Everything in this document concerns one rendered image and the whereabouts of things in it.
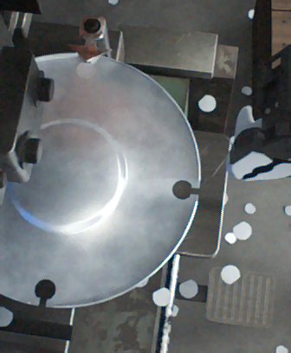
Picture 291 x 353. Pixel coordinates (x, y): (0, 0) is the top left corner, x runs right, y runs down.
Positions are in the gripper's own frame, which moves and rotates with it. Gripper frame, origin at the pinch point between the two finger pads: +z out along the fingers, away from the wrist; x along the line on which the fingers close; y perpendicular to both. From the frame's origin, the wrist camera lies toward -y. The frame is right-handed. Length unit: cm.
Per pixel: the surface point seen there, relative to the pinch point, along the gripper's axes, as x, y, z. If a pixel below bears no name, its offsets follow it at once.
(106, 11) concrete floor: -12, 67, 90
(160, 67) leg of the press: -0.8, 22.0, 24.8
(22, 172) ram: 20.2, -3.0, 3.4
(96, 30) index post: 12.0, 18.5, 13.5
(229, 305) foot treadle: -33, -2, 62
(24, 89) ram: 22.2, 2.8, -1.7
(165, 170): 3.2, 2.7, 10.8
